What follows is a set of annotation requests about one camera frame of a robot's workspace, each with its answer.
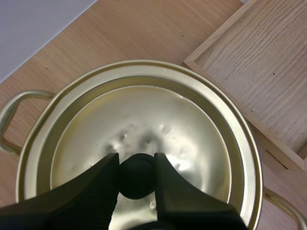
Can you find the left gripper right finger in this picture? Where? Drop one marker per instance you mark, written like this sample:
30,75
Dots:
182,201

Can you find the gold lid with black knob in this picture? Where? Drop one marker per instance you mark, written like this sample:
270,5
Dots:
144,115

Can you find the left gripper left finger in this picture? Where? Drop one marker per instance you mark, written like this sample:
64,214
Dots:
79,198

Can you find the shallow wooden tray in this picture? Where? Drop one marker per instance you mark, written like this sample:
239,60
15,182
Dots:
259,67

